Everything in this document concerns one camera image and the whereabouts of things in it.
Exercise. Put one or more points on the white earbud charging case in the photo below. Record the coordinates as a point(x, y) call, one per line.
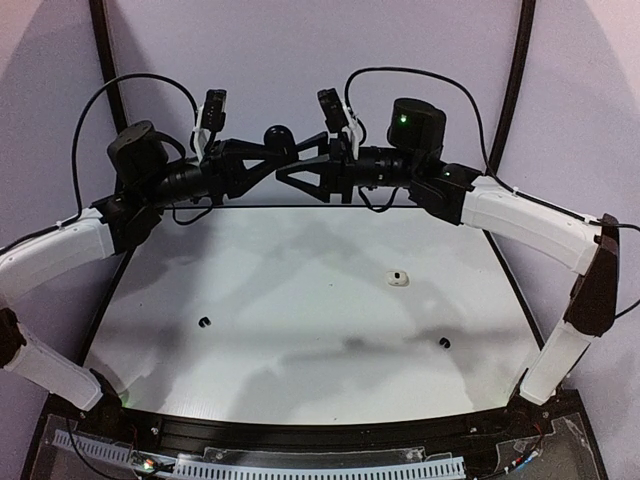
point(397, 278)

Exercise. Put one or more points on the white slotted cable duct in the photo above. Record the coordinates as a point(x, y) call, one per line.
point(214, 463)

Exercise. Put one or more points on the black front frame rail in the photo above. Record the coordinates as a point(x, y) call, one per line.
point(170, 433)

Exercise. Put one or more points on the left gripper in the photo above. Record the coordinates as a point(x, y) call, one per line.
point(214, 170)

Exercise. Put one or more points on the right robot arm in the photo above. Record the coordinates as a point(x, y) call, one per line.
point(460, 195)

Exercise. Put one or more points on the left black frame post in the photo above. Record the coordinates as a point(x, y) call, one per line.
point(102, 37)

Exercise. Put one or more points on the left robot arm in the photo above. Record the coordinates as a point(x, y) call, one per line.
point(119, 223)

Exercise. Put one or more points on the black earbud left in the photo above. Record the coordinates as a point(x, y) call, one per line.
point(203, 322)

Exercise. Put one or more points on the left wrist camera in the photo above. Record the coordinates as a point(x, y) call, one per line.
point(213, 114)

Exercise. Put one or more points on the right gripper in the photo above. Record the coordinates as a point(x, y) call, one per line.
point(339, 170)

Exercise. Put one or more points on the black earbud charging case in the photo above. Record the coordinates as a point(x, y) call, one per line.
point(279, 137)

